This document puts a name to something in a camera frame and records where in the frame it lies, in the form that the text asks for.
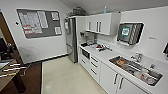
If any small white paper sheet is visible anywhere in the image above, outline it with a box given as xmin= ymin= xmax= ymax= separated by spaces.
xmin=50 ymin=11 xmax=60 ymax=22
xmin=54 ymin=26 xmax=63 ymax=36

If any white two-door base cabinet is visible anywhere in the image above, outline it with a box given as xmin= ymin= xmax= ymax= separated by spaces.
xmin=99 ymin=60 xmax=149 ymax=94

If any white wall cabinet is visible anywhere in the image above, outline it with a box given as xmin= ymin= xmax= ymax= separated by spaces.
xmin=85 ymin=12 xmax=122 ymax=36

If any blue spray bottle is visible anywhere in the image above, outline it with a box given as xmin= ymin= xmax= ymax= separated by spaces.
xmin=102 ymin=5 xmax=109 ymax=15

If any white drawer unit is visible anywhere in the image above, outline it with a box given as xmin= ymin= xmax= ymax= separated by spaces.
xmin=88 ymin=54 xmax=102 ymax=84

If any black wheeled cart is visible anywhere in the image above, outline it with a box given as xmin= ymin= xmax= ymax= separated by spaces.
xmin=0 ymin=37 xmax=22 ymax=62

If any steel paper towel dispenser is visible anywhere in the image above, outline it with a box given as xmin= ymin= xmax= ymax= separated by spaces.
xmin=116 ymin=22 xmax=145 ymax=47

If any white cup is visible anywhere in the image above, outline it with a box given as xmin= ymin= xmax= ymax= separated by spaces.
xmin=139 ymin=72 xmax=153 ymax=84

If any tall white paper sheet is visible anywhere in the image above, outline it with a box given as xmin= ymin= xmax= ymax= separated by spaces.
xmin=37 ymin=10 xmax=49 ymax=30

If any chrome sink faucet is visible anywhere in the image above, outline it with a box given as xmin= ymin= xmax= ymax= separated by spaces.
xmin=130 ymin=52 xmax=144 ymax=64

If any grey bulletin board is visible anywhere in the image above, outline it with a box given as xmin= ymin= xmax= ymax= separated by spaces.
xmin=16 ymin=8 xmax=63 ymax=39

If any white wall outlet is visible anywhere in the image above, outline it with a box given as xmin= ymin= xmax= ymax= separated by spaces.
xmin=25 ymin=52 xmax=33 ymax=58

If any wire basket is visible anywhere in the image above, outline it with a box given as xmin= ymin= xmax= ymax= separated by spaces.
xmin=69 ymin=6 xmax=88 ymax=18

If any white calendar sheet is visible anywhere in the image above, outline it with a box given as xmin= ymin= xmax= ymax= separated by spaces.
xmin=18 ymin=12 xmax=38 ymax=35

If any black built-in oven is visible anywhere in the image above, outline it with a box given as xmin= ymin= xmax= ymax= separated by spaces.
xmin=80 ymin=47 xmax=91 ymax=62

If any steel refrigerator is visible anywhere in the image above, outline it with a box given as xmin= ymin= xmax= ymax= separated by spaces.
xmin=64 ymin=16 xmax=83 ymax=64

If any steel kitchen sink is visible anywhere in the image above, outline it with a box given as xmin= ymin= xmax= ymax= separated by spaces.
xmin=108 ymin=54 xmax=164 ymax=87

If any orange bowl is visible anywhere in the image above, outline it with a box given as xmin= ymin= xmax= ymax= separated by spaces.
xmin=118 ymin=59 xmax=127 ymax=65

